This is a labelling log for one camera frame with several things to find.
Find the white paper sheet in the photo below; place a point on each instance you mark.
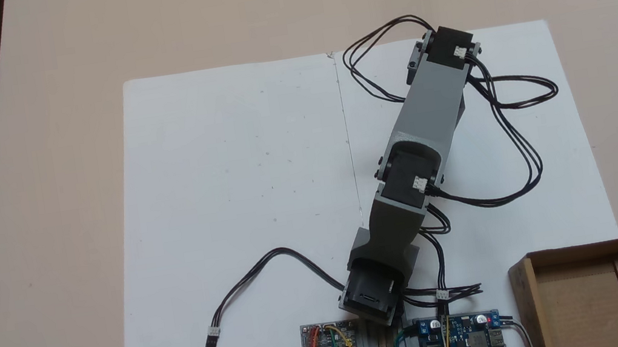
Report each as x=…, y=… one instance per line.
x=215, y=200
x=571, y=208

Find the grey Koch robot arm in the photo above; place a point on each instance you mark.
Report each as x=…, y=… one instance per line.
x=428, y=107

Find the blue power converter board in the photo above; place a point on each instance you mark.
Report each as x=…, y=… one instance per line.
x=462, y=337

